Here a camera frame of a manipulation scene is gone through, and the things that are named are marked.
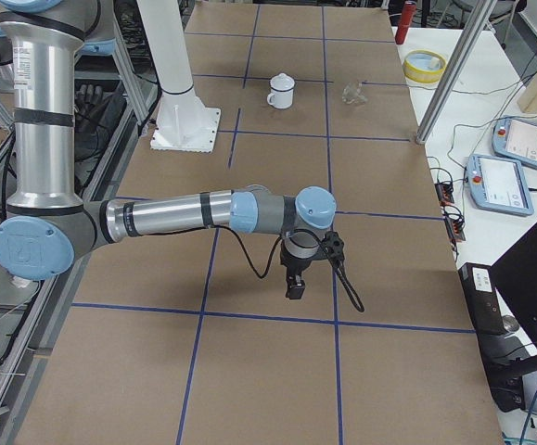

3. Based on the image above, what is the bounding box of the white enamel mug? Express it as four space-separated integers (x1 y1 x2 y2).
266 86 295 109

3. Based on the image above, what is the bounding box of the white mug lid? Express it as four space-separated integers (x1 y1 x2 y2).
270 72 295 92

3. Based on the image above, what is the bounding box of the orange electronics board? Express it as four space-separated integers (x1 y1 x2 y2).
435 182 454 205
444 215 466 243

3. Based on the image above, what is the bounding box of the black desktop computer box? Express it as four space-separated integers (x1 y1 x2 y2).
458 262 506 336

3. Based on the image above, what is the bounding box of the near teach pendant tablet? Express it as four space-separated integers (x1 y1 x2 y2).
466 154 534 216

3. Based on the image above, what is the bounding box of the teach pendant tablet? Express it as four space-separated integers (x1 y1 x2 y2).
466 154 534 216
492 117 537 170

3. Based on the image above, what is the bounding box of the yellow tape roll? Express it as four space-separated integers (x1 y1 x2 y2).
403 49 447 83

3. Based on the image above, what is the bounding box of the far teach pendant tablet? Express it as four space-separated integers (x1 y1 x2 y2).
492 117 537 170

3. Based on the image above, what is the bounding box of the red cylinder bottle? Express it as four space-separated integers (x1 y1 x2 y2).
394 0 417 45

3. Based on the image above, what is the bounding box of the black looping arm cable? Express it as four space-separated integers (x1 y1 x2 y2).
211 225 365 312

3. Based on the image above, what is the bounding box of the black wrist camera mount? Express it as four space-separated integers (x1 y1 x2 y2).
321 231 345 264

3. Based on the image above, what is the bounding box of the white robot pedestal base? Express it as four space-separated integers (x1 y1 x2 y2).
137 1 221 153

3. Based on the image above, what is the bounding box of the aluminium frame post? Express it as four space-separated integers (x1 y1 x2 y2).
416 0 496 145

